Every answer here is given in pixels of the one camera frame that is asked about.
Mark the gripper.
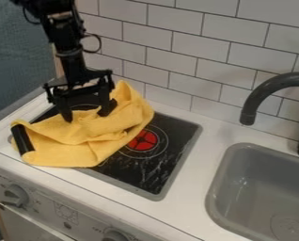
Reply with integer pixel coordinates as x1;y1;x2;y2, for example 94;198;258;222
41;69;119;123

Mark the yellow cloth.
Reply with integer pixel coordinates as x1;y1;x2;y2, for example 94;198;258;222
8;79;156;169

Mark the toy stove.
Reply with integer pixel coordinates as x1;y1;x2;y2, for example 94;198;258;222
6;99;204;202

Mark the tap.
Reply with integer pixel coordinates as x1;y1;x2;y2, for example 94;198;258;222
238;64;299;161

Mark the toy sink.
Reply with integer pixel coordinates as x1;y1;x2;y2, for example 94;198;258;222
204;142;299;241

